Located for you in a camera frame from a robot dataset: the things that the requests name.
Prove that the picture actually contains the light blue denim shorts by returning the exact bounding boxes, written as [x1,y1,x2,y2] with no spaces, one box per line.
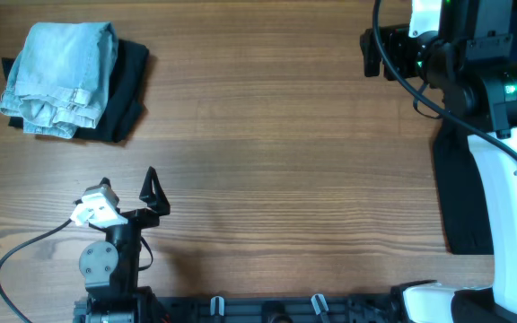
[0,22,118,139]

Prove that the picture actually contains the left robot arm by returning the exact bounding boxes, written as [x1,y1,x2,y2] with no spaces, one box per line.
[70,167,171,323]

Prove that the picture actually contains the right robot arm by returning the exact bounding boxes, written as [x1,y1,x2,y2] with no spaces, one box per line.
[360,1,517,322]

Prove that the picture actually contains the folded black garment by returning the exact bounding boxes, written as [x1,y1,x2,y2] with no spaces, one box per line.
[7,41,148,143]

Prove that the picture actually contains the black garment with logo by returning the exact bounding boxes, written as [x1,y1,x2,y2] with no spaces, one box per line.
[432,120,494,255]

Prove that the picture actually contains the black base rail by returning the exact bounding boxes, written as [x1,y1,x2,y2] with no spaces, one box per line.
[73,293,403,323]

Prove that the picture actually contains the left black cable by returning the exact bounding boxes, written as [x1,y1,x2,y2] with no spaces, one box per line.
[0,218,74,323]

